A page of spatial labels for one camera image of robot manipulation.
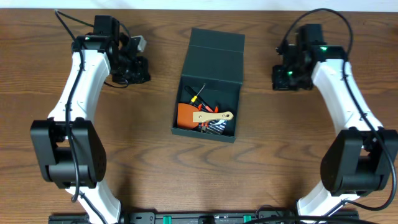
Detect black yellow screwdriver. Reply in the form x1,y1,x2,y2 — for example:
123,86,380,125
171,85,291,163
184,83,206,106

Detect red scraper wooden handle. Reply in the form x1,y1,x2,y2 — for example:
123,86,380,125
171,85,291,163
177,103,234,129

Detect black gift box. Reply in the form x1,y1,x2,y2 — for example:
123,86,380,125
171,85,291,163
171,28,245,143

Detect red black cutting pliers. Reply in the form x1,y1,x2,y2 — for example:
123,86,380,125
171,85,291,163
197,105,213,131

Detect blue drill bit case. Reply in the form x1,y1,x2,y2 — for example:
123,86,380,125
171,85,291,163
199,119,227,135

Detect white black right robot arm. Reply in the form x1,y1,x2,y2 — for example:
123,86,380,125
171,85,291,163
272,24,397,216

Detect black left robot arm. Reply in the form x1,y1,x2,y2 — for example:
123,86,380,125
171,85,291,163
30,15,150,223

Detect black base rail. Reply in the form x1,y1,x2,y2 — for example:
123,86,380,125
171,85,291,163
48,210,359,224

